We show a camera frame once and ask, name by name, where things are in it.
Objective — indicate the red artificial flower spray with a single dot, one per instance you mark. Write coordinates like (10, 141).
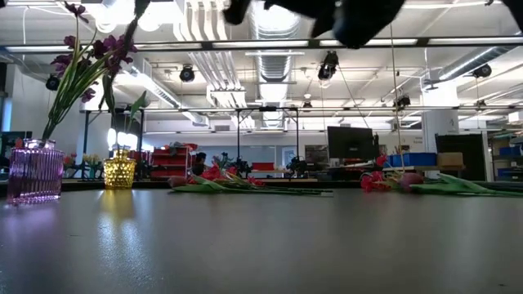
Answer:
(369, 181)
(212, 173)

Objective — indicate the background flower bunches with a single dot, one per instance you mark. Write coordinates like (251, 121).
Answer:
(88, 161)

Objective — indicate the black computer monitor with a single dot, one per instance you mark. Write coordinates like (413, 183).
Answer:
(351, 143)

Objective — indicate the black table frame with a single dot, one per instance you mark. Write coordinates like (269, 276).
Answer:
(351, 184)

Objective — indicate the blue storage bin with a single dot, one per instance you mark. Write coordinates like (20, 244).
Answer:
(412, 159)

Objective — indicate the person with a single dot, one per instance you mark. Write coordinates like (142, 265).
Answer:
(199, 163)

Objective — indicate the black ceiling-hung camera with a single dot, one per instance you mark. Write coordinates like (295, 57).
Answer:
(52, 83)
(483, 71)
(403, 101)
(187, 74)
(329, 67)

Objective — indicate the purple ribbed glass vase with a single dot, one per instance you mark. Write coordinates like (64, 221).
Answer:
(34, 171)

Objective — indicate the brown cardboard box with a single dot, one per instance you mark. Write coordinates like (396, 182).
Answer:
(450, 159)

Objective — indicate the red drawer cabinet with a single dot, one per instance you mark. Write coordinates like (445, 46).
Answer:
(169, 161)

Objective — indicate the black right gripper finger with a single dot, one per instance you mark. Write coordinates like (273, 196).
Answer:
(237, 10)
(294, 7)

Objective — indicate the overhead rig crossbar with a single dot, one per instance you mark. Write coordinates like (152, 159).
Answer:
(204, 45)

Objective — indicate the storage shelf with bins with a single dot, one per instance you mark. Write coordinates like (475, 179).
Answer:
(508, 161)

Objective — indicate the black background rig frame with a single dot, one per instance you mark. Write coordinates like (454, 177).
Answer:
(238, 134)

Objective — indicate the red storage bin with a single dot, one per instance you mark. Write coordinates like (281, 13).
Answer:
(263, 166)

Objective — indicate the black tall cabinet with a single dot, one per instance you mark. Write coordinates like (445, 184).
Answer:
(459, 145)

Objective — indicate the yellow textured glass vase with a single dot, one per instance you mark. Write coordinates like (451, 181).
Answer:
(119, 171)

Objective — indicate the pink artificial tulip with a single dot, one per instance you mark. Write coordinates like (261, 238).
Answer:
(409, 181)

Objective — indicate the purple artificial flower spray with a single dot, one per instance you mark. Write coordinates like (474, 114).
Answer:
(114, 49)
(67, 87)

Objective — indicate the silver ventilation duct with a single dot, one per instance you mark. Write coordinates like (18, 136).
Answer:
(274, 65)

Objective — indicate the background black robot arm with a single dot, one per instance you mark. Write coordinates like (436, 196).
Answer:
(297, 166)
(242, 166)

